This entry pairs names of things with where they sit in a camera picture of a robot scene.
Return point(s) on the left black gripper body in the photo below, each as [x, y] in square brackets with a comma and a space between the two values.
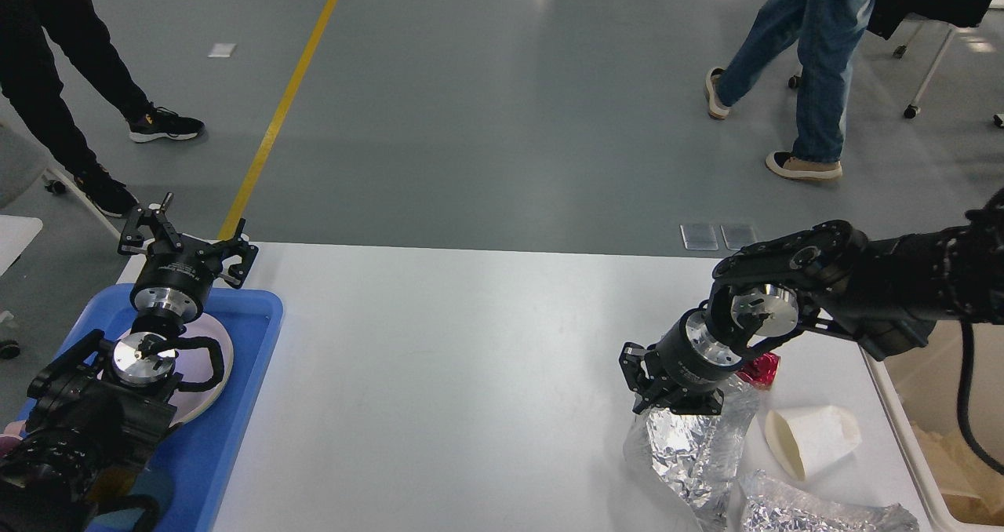
[177, 279]

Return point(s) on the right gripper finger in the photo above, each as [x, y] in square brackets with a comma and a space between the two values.
[681, 403]
[643, 374]

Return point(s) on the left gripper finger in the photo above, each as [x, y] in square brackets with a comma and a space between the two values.
[147, 230]
[230, 259]

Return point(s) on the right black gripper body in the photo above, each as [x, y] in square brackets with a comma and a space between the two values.
[690, 358]

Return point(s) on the aluminium foil container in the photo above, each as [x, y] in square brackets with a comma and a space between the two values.
[686, 464]

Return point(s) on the crushed red can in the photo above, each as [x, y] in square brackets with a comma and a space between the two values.
[760, 372]

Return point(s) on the pink plate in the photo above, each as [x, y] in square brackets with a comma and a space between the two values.
[204, 398]

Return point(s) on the white paper cup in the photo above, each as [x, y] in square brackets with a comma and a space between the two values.
[807, 440]

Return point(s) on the teal mug yellow inside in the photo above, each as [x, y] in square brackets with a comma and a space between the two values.
[152, 482]

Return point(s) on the brown paper bag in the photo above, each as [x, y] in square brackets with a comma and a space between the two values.
[972, 491]

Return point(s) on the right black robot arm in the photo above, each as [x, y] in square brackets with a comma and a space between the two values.
[885, 295]

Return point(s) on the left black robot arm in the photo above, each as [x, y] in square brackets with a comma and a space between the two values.
[103, 407]

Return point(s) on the white side table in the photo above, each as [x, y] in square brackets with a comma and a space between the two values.
[16, 235]

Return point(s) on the crumpled foil piece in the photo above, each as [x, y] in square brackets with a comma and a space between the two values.
[772, 505]

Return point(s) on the pink HOME mug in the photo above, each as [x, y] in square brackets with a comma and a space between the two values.
[12, 434]

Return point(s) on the white plastic bin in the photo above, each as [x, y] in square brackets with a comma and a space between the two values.
[921, 386]

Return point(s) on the white clothes rack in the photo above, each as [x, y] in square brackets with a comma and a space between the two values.
[951, 32]

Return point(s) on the person in blue jeans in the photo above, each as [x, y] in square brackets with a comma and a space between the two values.
[826, 34]

